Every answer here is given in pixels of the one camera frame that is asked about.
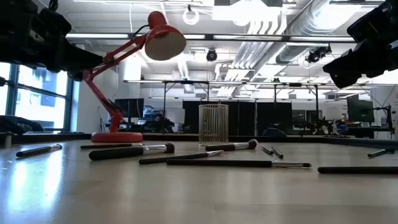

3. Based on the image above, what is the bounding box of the long black eyeshadow brush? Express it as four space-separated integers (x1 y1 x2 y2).
165 159 312 169

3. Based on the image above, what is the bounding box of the black chair back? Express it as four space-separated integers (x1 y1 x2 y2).
261 127 287 138

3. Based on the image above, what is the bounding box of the slim black silver-ferrule brush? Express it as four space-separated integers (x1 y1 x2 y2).
15 143 63 158

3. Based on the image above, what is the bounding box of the person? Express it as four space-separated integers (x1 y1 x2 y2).
151 113 175 134

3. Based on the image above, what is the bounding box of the red desk lamp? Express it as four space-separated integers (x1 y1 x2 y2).
82 11 187 144

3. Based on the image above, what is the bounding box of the medium round-head makeup brush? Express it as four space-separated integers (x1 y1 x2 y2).
205 138 259 152

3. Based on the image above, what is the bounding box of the gold wire brush cup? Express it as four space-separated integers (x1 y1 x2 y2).
198 103 229 146

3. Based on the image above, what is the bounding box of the distant black workcell frame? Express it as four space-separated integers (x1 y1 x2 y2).
162 79 321 135

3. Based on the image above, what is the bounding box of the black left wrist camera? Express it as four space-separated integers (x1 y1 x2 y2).
37 7 73 37

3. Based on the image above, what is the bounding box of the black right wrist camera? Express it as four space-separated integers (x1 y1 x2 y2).
346 0 398 43

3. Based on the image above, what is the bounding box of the black ceiling-mounted camera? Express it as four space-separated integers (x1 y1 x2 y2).
305 45 333 64

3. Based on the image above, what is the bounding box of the short black silver-ferrule brush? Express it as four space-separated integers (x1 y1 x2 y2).
367 147 396 158

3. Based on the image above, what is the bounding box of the black computer monitor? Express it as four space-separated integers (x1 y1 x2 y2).
114 98 145 119
346 93 376 124

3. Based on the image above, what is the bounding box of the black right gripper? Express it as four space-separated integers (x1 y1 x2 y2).
323 40 398 89

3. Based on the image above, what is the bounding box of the black aluminium table frame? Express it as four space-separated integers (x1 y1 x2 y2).
0 132 398 151

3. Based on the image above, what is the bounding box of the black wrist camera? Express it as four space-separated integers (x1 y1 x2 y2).
37 7 73 37
346 0 398 43

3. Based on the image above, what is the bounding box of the white ring ceiling light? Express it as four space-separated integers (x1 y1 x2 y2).
182 8 200 26

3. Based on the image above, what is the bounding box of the black bag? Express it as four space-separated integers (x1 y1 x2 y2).
0 114 45 135

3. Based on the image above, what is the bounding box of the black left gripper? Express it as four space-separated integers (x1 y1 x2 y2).
0 18 105 82

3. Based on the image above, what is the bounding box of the large black powder brush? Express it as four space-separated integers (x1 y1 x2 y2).
88 142 175 162

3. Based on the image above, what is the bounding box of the long thin black brush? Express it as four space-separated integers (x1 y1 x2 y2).
317 166 398 175

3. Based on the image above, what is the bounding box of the flat-ferrule black makeup brush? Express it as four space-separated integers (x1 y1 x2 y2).
138 149 224 166

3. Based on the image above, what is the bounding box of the thin black liner brush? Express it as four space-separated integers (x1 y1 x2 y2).
80 142 144 150

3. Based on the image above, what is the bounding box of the small grey post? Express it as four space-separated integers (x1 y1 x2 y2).
2 131 15 149

